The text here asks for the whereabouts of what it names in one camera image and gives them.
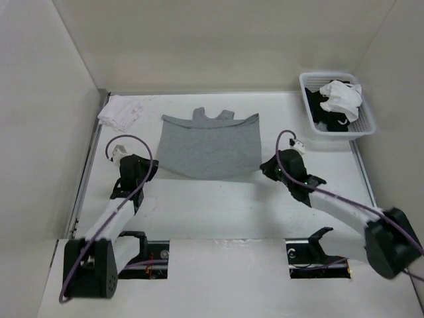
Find folded white tank top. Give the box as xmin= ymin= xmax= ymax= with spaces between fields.
xmin=97 ymin=95 xmax=156 ymax=133

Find black garment in basket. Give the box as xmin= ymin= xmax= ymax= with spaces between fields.
xmin=304 ymin=88 xmax=350 ymax=133

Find crumpled white tank top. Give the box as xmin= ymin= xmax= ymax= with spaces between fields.
xmin=319 ymin=80 xmax=362 ymax=122

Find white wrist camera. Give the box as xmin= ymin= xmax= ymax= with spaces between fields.
xmin=289 ymin=138 xmax=305 ymax=156
xmin=110 ymin=144 xmax=129 ymax=166

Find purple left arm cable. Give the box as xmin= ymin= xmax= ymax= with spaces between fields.
xmin=58 ymin=134 xmax=166 ymax=304

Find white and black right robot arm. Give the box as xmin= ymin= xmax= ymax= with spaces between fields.
xmin=260 ymin=149 xmax=423 ymax=280

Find white plastic laundry basket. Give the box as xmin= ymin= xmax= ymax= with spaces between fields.
xmin=299 ymin=72 xmax=376 ymax=141

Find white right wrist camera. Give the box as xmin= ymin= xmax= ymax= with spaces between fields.
xmin=289 ymin=138 xmax=305 ymax=156

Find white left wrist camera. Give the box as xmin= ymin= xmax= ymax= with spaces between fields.
xmin=110 ymin=144 xmax=129 ymax=166

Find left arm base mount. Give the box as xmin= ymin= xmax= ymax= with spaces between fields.
xmin=119 ymin=240 xmax=170 ymax=280

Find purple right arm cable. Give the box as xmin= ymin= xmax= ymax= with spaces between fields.
xmin=275 ymin=129 xmax=424 ymax=282

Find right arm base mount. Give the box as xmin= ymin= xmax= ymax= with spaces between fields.
xmin=286 ymin=227 xmax=351 ymax=279

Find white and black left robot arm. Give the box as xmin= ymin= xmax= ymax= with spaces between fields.
xmin=60 ymin=154 xmax=158 ymax=303

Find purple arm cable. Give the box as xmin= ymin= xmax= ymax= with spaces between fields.
xmin=275 ymin=129 xmax=424 ymax=282
xmin=58 ymin=134 xmax=166 ymax=304

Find metal table edge rail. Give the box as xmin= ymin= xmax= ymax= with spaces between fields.
xmin=64 ymin=89 xmax=111 ymax=239

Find grey tank top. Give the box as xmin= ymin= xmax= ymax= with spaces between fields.
xmin=156 ymin=107 xmax=262 ymax=180

